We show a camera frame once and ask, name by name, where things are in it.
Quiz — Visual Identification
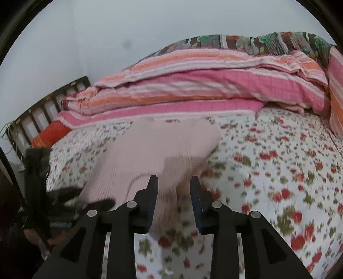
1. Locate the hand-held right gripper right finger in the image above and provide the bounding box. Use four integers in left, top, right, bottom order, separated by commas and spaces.
190, 176, 313, 279

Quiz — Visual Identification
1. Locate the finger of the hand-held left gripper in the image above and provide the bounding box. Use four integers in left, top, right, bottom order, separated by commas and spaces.
76, 198, 116, 214
46, 186, 84, 206

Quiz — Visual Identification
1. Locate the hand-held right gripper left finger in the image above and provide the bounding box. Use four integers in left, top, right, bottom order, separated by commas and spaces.
32, 176, 159, 279

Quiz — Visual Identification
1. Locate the pink knitted sweater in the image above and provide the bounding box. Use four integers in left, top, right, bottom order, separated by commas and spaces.
80, 117, 222, 242

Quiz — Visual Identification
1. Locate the person's left hand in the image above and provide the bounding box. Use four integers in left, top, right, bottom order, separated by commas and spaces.
24, 227, 55, 259

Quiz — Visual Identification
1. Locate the orange red pillow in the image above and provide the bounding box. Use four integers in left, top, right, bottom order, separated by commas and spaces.
32, 120, 72, 149

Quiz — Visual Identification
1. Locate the dark wooden headboard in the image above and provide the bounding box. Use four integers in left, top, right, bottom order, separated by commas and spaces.
5, 76, 91, 163

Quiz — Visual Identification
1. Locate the white floral bedsheet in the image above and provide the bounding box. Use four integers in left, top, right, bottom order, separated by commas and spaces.
44, 107, 343, 279

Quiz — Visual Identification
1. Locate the pink orange striped quilt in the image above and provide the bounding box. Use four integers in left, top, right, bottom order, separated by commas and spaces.
55, 47, 343, 137

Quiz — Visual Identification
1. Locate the dark patchwork floral blanket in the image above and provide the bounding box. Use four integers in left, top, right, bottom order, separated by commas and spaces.
151, 32, 337, 67

